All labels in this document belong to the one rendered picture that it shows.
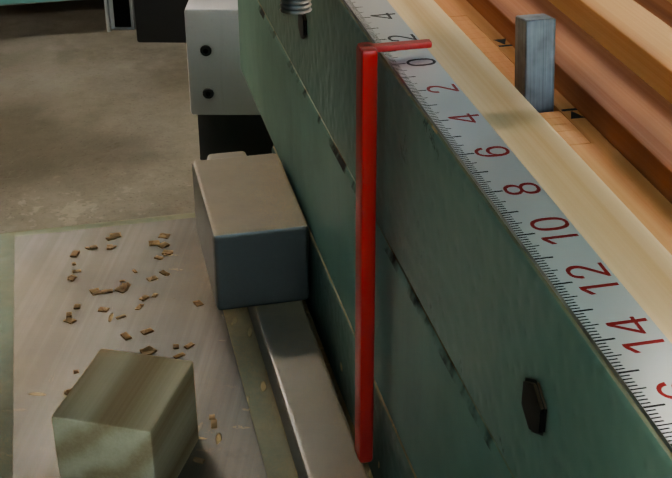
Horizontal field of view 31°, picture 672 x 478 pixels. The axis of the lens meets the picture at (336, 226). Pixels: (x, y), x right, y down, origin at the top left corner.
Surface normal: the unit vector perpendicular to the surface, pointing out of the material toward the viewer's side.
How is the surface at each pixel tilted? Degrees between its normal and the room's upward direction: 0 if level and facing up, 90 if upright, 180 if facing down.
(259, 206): 0
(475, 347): 90
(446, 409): 90
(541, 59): 81
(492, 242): 90
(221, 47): 90
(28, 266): 0
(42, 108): 0
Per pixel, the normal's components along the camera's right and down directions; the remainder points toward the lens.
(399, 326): -0.98, 0.11
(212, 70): -0.03, 0.48
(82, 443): -0.24, 0.47
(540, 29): 0.22, 0.33
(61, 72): 0.00, -0.88
